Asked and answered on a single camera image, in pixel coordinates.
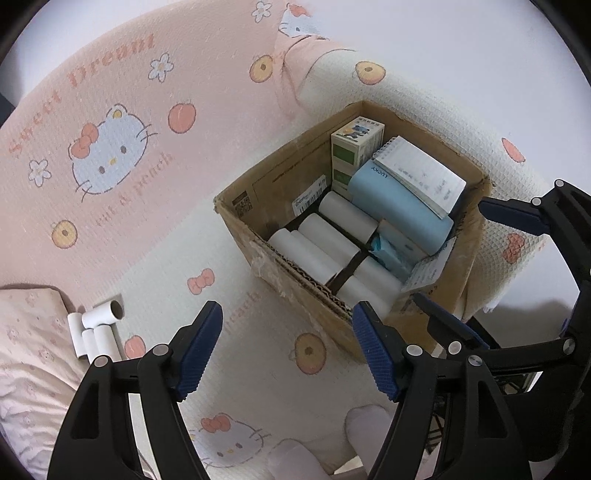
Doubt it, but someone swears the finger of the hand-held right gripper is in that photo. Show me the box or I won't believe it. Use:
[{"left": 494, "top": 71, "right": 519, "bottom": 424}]
[
  {"left": 412, "top": 293, "right": 581, "bottom": 371},
  {"left": 477, "top": 179, "right": 591, "bottom": 283}
]

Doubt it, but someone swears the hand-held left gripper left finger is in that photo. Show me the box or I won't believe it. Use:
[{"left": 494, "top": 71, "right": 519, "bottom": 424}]
[{"left": 46, "top": 300, "right": 223, "bottom": 480}]

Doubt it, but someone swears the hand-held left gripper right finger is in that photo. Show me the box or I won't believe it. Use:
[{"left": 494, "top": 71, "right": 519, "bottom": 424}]
[{"left": 352, "top": 300, "right": 533, "bottom": 480}]

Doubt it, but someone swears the cluster of white cardboard tubes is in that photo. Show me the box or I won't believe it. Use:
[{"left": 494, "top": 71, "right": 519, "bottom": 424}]
[{"left": 68, "top": 299, "right": 125, "bottom": 361}]

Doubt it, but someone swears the brown cardboard box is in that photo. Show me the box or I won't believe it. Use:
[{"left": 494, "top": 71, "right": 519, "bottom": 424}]
[{"left": 213, "top": 100, "right": 495, "bottom": 367}]

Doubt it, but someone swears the white printed paper slip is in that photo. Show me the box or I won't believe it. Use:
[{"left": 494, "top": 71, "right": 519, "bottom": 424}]
[{"left": 401, "top": 237, "right": 458, "bottom": 294}]

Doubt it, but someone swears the person's pale socked foot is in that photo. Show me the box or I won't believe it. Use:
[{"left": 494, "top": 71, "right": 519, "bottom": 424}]
[
  {"left": 344, "top": 405, "right": 395, "bottom": 457},
  {"left": 267, "top": 438, "right": 333, "bottom": 480}
]

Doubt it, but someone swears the teal tissue packet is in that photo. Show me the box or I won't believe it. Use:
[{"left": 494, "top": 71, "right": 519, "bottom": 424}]
[{"left": 369, "top": 233, "right": 416, "bottom": 280}]

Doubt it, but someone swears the white spiral notepad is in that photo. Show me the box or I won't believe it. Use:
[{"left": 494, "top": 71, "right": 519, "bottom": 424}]
[{"left": 372, "top": 136, "right": 467, "bottom": 220}]

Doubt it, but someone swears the light blue rounded case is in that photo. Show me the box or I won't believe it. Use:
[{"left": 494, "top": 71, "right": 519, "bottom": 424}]
[{"left": 347, "top": 159, "right": 455, "bottom": 257}]

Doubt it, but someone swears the green white cartoon carton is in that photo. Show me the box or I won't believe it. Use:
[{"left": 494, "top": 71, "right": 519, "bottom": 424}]
[{"left": 330, "top": 116, "right": 385, "bottom": 197}]

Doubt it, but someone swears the pink floral pillow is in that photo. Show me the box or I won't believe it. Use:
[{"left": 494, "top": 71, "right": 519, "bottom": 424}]
[{"left": 0, "top": 284, "right": 153, "bottom": 480}]

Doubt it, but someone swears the pink white cat print blanket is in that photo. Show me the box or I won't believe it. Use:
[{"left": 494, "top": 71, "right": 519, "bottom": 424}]
[{"left": 0, "top": 0, "right": 555, "bottom": 480}]

